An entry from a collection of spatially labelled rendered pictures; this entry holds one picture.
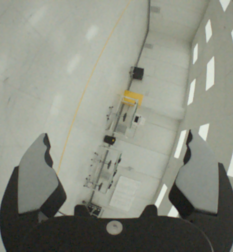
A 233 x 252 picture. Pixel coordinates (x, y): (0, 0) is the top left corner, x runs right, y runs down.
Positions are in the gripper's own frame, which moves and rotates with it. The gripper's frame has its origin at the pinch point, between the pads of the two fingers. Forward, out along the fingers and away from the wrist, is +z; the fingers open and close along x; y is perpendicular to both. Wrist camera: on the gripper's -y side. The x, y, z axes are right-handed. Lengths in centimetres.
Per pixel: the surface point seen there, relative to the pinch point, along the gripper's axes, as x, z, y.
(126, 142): 26, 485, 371
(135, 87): 85, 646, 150
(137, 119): 66, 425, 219
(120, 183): -3, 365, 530
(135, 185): 66, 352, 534
